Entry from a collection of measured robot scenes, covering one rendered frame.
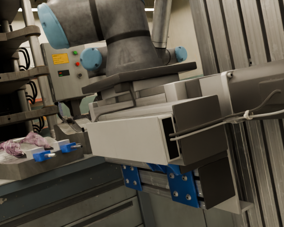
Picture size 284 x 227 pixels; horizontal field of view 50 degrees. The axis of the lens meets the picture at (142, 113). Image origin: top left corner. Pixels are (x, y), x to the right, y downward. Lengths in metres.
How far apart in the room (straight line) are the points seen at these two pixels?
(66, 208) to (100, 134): 0.67
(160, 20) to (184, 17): 8.66
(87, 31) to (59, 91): 1.38
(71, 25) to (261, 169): 0.55
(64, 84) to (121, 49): 1.43
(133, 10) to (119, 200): 0.81
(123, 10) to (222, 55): 0.25
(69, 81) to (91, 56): 1.12
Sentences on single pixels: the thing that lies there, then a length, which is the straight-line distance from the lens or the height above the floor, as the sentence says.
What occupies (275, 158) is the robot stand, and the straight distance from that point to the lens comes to 0.69.
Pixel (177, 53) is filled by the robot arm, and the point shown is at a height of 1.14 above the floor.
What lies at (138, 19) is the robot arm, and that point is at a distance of 0.76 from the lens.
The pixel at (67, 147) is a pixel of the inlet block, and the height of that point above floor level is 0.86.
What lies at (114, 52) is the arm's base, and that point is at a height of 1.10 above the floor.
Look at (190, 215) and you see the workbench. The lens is 1.55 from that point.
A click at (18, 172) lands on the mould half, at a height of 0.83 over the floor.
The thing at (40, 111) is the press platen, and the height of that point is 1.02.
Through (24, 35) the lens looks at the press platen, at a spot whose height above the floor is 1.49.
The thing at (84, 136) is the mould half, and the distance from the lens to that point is 1.22.
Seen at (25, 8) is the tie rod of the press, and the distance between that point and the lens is 2.07.
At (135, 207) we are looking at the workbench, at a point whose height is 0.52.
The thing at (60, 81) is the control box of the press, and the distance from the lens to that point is 2.14.
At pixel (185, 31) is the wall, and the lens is 9.99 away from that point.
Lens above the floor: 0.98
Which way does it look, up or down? 3 degrees down
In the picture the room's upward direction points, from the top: 12 degrees counter-clockwise
